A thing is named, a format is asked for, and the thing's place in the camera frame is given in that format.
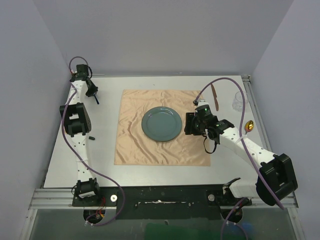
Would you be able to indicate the iridescent gold spoon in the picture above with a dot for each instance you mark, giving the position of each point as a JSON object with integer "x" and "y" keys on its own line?
{"x": 249, "y": 126}

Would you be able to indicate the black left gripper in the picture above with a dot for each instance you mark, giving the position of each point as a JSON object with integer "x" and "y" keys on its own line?
{"x": 93, "y": 90}

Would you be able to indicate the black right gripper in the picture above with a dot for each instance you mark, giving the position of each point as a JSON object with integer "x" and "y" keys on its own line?
{"x": 191, "y": 118}

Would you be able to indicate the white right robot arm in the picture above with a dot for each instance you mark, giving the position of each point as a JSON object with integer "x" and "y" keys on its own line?
{"x": 276, "y": 178}

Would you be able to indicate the blue fork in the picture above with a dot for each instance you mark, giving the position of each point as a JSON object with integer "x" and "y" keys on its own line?
{"x": 96, "y": 99}

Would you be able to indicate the clear drinking glass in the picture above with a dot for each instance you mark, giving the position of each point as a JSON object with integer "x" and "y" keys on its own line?
{"x": 240, "y": 100}

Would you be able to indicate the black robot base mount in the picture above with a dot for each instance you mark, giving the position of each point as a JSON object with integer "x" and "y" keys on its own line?
{"x": 176, "y": 202}

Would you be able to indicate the teal round plate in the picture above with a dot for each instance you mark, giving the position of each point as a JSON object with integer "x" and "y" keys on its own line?
{"x": 161, "y": 124}

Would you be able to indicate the peach satin cloth napkin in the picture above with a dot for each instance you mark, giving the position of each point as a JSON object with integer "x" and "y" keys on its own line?
{"x": 133, "y": 147}

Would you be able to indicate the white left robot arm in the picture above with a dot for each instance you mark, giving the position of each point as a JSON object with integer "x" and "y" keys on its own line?
{"x": 76, "y": 126}

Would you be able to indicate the copper table knife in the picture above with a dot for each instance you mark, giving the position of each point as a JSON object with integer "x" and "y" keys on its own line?
{"x": 215, "y": 97}

